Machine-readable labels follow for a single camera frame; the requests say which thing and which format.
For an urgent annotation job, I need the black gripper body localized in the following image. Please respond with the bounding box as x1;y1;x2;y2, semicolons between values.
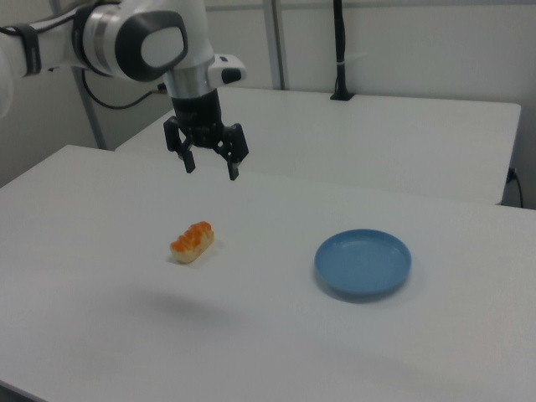
169;89;226;149

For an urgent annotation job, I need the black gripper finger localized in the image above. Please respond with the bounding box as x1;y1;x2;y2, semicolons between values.
162;116;198;175
213;122;250;182

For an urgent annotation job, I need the bread roll with orange topping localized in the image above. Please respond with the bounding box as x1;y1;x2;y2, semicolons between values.
169;219;217;265

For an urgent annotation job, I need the blue round plate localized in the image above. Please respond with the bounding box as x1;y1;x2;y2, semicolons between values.
313;229;413;303

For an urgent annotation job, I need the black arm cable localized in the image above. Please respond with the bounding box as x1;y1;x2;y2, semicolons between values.
80;66;168;111

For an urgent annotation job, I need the aluminium frame post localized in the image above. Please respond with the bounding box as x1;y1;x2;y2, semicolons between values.
71;66;107;150
263;0;291;90

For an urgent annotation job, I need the black cable strap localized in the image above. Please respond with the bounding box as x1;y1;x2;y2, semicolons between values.
16;23;44;78

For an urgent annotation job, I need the black wall power cable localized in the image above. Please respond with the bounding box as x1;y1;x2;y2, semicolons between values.
506;166;525;209

